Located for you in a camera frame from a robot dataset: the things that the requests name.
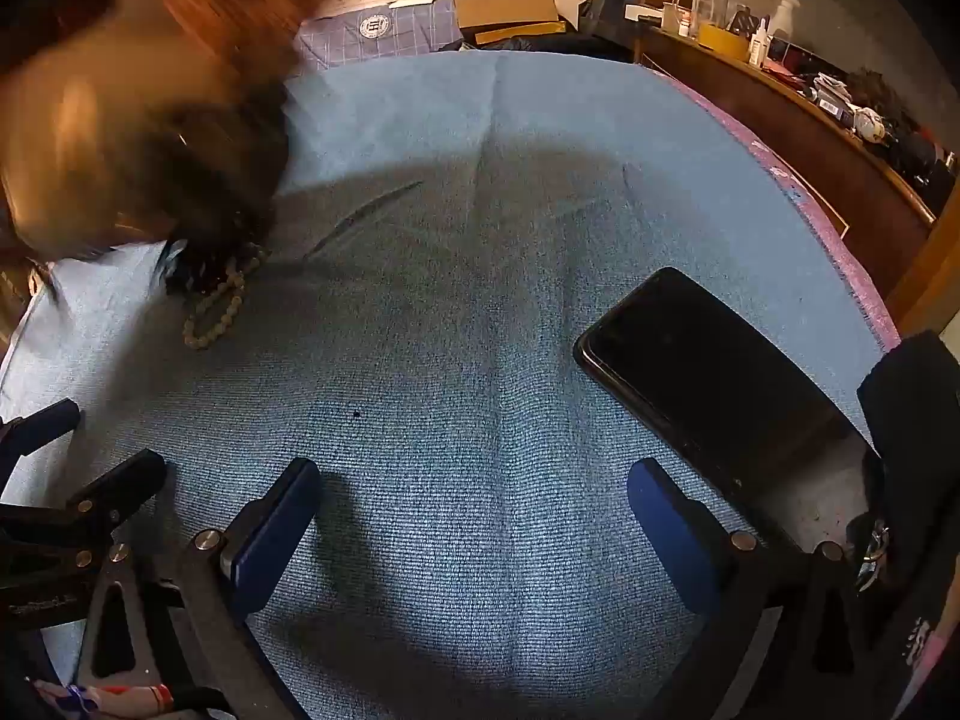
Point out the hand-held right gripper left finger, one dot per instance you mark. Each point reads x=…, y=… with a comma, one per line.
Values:
x=270, y=532

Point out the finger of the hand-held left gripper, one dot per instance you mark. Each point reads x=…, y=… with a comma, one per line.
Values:
x=45, y=420
x=120, y=480

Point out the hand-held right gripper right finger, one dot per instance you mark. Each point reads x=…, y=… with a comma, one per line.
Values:
x=667, y=532

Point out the black rhinestone hair clip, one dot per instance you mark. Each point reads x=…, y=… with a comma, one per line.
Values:
x=217, y=255

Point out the red white blue band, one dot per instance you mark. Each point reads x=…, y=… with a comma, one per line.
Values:
x=105, y=697

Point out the black smartphone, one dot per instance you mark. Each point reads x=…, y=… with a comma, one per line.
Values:
x=705, y=390

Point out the metal clasp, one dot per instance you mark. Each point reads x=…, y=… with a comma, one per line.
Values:
x=874, y=551

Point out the black garment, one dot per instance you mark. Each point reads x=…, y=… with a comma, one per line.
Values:
x=915, y=427

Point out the blue blanket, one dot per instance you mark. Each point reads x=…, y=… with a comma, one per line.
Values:
x=450, y=315

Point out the blurred brown object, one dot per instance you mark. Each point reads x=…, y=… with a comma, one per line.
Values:
x=90, y=127

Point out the wooden headboard shelf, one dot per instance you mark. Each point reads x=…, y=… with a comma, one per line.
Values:
x=810, y=135

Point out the assorted shelf clutter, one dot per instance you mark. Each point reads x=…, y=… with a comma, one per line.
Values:
x=870, y=101

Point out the yellow tape roll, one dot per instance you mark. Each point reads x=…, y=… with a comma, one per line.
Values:
x=724, y=45

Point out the small white bottle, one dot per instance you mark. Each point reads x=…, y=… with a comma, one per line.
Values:
x=761, y=41

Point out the black bag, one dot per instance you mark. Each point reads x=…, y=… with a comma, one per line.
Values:
x=540, y=45

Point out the blue plaid sofa cover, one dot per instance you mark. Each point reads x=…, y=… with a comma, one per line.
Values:
x=390, y=34

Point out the small white box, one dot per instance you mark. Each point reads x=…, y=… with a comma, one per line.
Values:
x=643, y=13

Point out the flat yellow box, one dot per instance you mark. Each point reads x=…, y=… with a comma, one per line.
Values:
x=525, y=31

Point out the clear glass pitcher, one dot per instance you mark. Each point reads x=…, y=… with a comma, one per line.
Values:
x=701, y=7

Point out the black box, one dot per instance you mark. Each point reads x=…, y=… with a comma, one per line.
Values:
x=611, y=7

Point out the white spray bottle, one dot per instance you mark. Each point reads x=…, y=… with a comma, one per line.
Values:
x=784, y=15

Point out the brown cardboard box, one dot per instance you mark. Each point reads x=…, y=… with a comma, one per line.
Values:
x=502, y=11

